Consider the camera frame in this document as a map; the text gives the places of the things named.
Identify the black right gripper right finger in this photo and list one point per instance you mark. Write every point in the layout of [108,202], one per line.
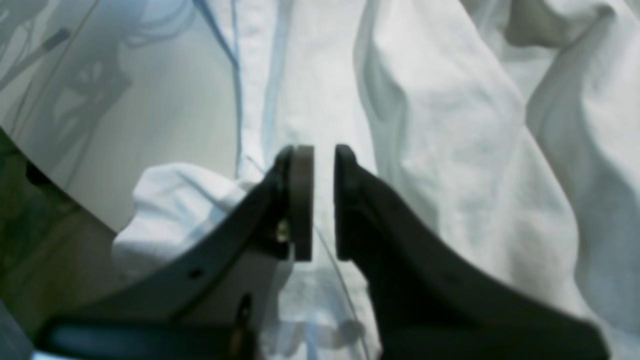
[430,303]

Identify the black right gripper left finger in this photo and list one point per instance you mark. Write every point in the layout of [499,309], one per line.
[209,303]

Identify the white t-shirt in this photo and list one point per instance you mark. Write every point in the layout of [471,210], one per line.
[511,128]

